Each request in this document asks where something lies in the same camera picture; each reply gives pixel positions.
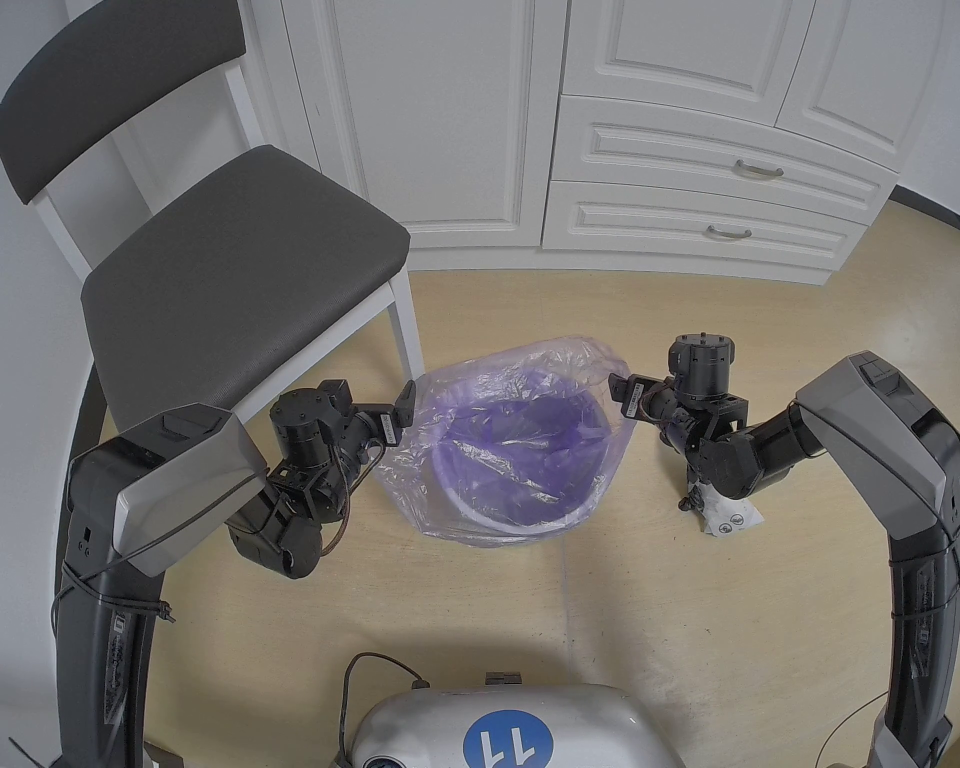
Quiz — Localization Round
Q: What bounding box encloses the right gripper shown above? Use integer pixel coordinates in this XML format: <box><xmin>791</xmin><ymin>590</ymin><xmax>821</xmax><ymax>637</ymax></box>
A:
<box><xmin>608</xmin><ymin>372</ymin><xmax>678</xmax><ymax>432</ymax></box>

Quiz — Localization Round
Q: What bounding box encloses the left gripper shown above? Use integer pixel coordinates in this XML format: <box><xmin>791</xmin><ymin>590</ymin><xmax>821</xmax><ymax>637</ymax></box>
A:
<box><xmin>339</xmin><ymin>379</ymin><xmax>419</xmax><ymax>453</ymax></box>

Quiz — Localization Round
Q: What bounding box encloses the purple plastic bag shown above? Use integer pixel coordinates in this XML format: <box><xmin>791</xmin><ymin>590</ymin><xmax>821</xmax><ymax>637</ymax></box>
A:
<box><xmin>374</xmin><ymin>336</ymin><xmax>633</xmax><ymax>549</ymax></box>

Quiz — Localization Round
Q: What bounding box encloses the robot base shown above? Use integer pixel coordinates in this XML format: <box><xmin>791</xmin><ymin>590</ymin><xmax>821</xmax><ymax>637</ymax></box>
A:
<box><xmin>351</xmin><ymin>672</ymin><xmax>685</xmax><ymax>768</ymax></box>

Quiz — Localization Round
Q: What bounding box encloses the purple trash bin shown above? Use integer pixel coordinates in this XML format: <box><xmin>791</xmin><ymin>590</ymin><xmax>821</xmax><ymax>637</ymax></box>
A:
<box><xmin>430</xmin><ymin>390</ymin><xmax>610</xmax><ymax>538</ymax></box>

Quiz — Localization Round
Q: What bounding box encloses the white printed wrapper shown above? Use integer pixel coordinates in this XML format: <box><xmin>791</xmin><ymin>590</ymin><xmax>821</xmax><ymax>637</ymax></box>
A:
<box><xmin>678</xmin><ymin>480</ymin><xmax>767</xmax><ymax>538</ymax></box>

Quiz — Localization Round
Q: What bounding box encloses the white chair grey seat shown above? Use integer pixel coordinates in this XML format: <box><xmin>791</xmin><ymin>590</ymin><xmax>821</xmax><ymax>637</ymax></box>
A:
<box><xmin>0</xmin><ymin>0</ymin><xmax>423</xmax><ymax>421</ymax></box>

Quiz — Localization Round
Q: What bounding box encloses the white wardrobe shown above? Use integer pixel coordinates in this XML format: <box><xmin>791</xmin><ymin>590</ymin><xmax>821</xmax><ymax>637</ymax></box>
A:
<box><xmin>238</xmin><ymin>0</ymin><xmax>960</xmax><ymax>287</ymax></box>

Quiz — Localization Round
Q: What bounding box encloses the black cable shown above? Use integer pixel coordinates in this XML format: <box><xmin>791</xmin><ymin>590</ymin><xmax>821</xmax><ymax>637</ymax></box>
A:
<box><xmin>817</xmin><ymin>690</ymin><xmax>894</xmax><ymax>768</ymax></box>
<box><xmin>339</xmin><ymin>652</ymin><xmax>430</xmax><ymax>768</ymax></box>

